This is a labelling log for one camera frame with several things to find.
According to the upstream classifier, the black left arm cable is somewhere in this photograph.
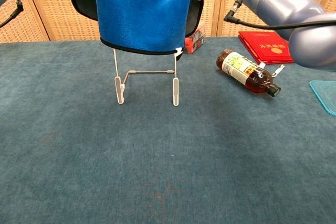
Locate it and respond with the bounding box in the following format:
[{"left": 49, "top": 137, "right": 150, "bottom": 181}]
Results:
[{"left": 0, "top": 0, "right": 24, "bottom": 28}]

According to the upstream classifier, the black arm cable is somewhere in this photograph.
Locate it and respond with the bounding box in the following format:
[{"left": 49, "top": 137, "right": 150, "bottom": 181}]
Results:
[
  {"left": 223, "top": 0, "right": 336, "bottom": 30},
  {"left": 0, "top": 0, "right": 24, "bottom": 28}
]

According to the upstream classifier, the small white tag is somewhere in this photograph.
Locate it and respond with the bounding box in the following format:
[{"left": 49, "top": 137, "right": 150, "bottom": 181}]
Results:
[{"left": 258, "top": 62, "right": 286, "bottom": 78}]

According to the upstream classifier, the bamboo folding screen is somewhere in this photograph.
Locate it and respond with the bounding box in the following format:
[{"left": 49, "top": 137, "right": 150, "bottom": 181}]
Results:
[{"left": 0, "top": 0, "right": 336, "bottom": 44}]

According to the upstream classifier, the red certificate book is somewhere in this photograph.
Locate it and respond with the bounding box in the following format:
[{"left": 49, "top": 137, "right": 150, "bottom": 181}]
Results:
[{"left": 238, "top": 31, "right": 296, "bottom": 65}]

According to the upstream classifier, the brown tea bottle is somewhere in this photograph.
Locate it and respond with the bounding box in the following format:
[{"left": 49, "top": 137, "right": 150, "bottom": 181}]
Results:
[{"left": 216, "top": 48, "right": 281, "bottom": 98}]

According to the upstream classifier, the white wire drying rack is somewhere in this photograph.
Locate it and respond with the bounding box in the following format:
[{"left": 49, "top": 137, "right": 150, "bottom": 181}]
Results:
[{"left": 112, "top": 47, "right": 181, "bottom": 106}]

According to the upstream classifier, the teal plastic tray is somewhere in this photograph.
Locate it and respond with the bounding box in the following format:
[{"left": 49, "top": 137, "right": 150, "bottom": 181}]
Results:
[{"left": 309, "top": 80, "right": 336, "bottom": 116}]

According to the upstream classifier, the clear box with orange parts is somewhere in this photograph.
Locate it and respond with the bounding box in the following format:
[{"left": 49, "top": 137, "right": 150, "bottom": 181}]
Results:
[{"left": 183, "top": 22, "right": 207, "bottom": 56}]

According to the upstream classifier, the blue microfibre towel black trim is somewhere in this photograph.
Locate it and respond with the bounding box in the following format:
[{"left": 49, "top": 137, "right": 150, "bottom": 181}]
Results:
[{"left": 71, "top": 0, "right": 205, "bottom": 61}]

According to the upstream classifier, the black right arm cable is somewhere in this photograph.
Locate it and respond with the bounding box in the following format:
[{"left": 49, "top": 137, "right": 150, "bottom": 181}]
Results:
[{"left": 223, "top": 0, "right": 336, "bottom": 30}]

